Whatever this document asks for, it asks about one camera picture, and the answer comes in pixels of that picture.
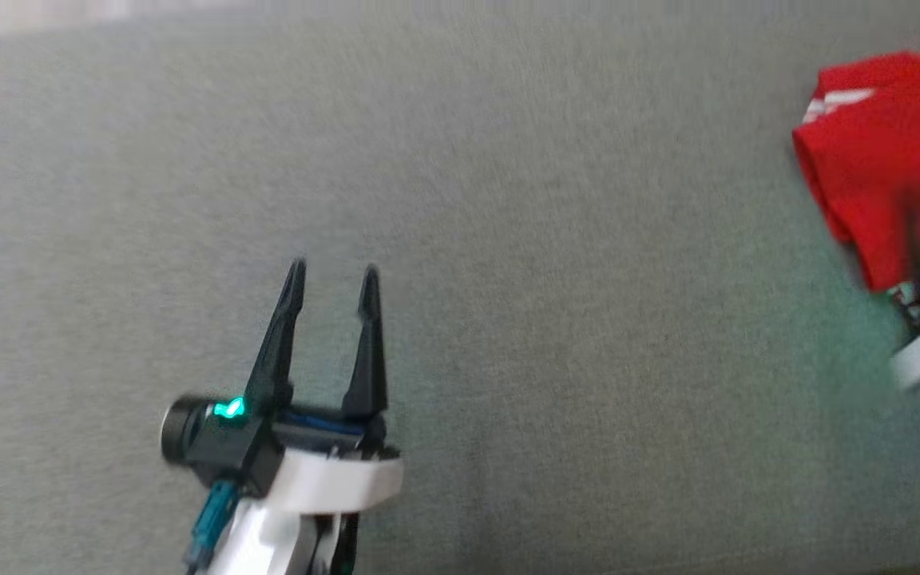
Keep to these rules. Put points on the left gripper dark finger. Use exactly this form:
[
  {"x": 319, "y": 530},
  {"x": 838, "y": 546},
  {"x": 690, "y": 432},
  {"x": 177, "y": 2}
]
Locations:
[
  {"x": 368, "y": 359},
  {"x": 278, "y": 359}
]

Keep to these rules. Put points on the left robot arm silver white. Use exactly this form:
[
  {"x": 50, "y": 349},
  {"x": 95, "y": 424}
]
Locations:
[{"x": 264, "y": 543}]

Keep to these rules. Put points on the red jersey white sleeves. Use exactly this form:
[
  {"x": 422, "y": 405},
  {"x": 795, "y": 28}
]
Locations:
[{"x": 883, "y": 160}]

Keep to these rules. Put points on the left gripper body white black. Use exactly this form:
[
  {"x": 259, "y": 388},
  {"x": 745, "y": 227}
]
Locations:
[{"x": 228, "y": 443}]

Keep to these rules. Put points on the large grey sofa seat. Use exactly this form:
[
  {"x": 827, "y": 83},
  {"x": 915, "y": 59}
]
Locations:
[{"x": 508, "y": 239}]

